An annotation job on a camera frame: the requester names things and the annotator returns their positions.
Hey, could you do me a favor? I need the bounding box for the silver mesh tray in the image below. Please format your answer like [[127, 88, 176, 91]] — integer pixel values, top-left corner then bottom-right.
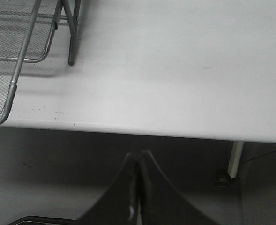
[[0, 0, 60, 64], [0, 0, 41, 124]]

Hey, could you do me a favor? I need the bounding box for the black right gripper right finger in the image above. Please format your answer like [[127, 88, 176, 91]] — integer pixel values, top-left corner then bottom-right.
[[137, 150, 217, 225]]

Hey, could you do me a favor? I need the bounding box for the white table leg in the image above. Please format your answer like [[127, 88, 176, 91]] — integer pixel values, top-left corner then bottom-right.
[[227, 141, 244, 179]]

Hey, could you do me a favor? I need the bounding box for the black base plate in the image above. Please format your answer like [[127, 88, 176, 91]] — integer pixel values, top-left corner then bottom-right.
[[9, 216, 76, 225]]

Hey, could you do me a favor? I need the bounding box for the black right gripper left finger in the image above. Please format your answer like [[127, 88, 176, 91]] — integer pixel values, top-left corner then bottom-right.
[[78, 153, 138, 225]]

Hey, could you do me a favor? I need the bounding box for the transparent adhesive tape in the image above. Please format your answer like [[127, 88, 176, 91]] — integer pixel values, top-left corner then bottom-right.
[[65, 56, 84, 74]]

